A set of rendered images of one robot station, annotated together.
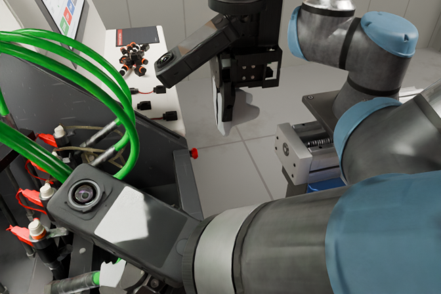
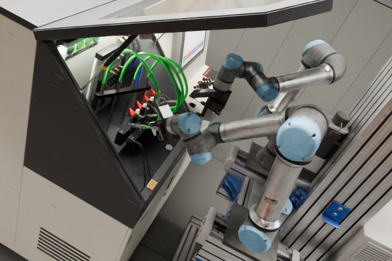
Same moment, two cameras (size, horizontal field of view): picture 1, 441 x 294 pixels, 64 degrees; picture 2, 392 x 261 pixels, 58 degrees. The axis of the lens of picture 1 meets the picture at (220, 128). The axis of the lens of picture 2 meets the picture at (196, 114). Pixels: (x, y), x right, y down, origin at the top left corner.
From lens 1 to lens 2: 1.14 m
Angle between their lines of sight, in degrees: 16
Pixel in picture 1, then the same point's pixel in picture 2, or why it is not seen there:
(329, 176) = (238, 177)
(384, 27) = not seen: hidden behind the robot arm
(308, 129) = (244, 155)
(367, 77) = (270, 144)
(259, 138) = not seen: hidden behind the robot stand
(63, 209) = (157, 101)
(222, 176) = (214, 179)
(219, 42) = (209, 94)
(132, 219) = (165, 109)
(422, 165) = (212, 130)
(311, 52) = not seen: hidden behind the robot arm
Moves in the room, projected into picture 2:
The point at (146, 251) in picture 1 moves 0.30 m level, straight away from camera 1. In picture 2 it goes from (163, 114) to (182, 81)
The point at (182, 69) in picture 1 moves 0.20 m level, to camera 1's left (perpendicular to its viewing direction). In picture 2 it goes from (198, 95) to (163, 71)
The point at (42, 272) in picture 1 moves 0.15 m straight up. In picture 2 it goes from (126, 126) to (134, 103)
